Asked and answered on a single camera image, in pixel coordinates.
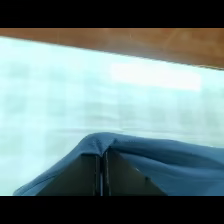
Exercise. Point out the blue shirt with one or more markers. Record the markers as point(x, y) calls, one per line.
point(180, 163)

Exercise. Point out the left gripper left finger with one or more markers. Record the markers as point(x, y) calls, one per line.
point(75, 176)

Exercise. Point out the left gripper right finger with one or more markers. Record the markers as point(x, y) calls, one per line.
point(128, 178)

